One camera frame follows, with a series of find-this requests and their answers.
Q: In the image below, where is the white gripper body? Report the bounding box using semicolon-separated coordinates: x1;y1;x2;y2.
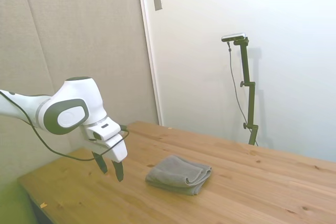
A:
83;127;129;163

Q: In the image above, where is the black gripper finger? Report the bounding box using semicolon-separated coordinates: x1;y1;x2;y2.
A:
110;159;125;183
91;151;109;175

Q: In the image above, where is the grey towel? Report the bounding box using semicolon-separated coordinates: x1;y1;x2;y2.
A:
145;155;213;196

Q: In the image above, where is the white door frame trim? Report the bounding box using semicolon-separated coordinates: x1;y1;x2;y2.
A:
135;0;164;126

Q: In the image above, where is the dark green camera stand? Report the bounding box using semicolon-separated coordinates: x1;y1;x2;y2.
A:
233;37;259;146

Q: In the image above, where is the silver camera on stand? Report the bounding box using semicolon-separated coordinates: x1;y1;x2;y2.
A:
221;32;247;43

